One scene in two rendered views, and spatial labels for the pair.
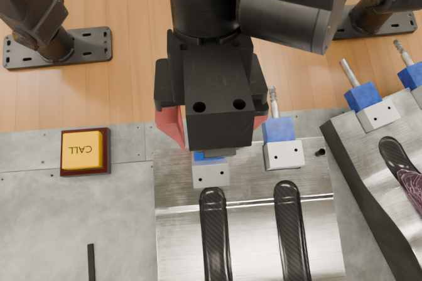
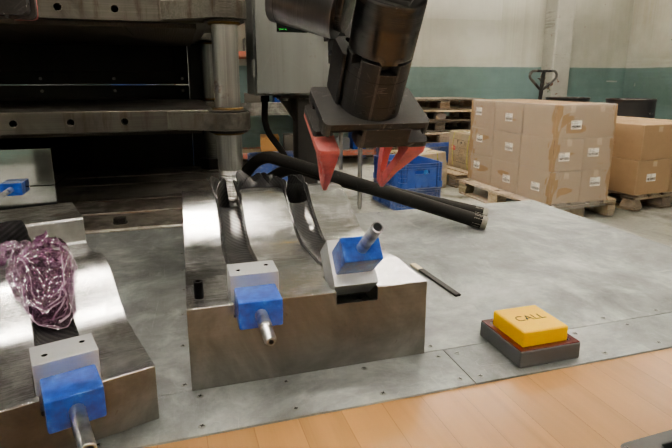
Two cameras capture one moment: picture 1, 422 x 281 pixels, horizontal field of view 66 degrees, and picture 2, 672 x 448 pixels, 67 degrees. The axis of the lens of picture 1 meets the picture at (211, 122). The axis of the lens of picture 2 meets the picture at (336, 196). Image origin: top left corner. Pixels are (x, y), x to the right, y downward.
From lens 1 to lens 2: 0.66 m
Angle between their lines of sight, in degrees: 92
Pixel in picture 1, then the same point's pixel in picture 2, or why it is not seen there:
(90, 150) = (516, 318)
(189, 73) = not seen: hidden behind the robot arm
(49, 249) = (496, 290)
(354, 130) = (114, 358)
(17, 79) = not seen: outside the picture
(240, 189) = (304, 271)
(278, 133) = (260, 290)
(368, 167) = (110, 330)
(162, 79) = (410, 102)
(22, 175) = (584, 322)
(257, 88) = (320, 90)
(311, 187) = (214, 278)
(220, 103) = not seen: hidden behind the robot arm
